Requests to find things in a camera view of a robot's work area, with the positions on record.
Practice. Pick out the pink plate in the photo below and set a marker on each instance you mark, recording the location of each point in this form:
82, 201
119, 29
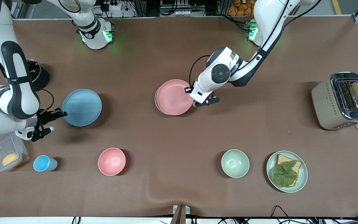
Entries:
174, 97

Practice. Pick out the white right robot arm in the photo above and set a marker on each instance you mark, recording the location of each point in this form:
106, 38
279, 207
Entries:
14, 93

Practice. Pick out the bread slice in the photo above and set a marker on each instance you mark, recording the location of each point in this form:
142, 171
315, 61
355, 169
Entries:
283, 159

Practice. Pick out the blue plate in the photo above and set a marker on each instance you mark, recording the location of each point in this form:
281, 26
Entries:
82, 107

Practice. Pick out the bag of orange buns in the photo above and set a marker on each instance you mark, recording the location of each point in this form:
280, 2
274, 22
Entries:
241, 7

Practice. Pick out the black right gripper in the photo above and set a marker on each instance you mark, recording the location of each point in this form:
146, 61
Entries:
46, 116

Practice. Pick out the pink bowl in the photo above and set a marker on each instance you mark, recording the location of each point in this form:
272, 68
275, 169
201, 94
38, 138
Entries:
112, 161

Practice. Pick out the beige plate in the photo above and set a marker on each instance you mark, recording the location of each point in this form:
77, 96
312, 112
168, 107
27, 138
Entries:
155, 102

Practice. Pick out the yellow round food piece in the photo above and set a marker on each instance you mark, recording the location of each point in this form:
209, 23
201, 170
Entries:
11, 160

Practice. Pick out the green bowl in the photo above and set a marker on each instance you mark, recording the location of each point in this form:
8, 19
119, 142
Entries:
235, 163

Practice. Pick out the metal camera bracket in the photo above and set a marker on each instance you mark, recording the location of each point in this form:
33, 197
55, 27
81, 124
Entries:
181, 214

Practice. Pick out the brown table mat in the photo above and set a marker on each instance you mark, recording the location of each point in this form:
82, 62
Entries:
197, 140

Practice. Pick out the green lettuce leaf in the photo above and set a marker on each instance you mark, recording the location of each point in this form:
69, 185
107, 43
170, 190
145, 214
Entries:
285, 174

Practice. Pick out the white power strip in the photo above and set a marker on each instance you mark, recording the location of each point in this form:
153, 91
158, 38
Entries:
115, 6
179, 13

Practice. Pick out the beige chrome toaster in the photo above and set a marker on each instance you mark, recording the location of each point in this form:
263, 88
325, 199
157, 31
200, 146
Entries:
328, 105

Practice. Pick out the blue cup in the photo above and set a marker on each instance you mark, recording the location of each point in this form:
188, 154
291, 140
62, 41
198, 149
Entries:
42, 163

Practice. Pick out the green plate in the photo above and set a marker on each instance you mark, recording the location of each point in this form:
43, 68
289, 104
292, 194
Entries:
303, 174

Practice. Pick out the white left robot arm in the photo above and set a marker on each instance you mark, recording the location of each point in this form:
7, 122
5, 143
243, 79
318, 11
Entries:
222, 73

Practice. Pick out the glass lid blue knob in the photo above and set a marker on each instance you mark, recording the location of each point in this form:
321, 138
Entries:
33, 70

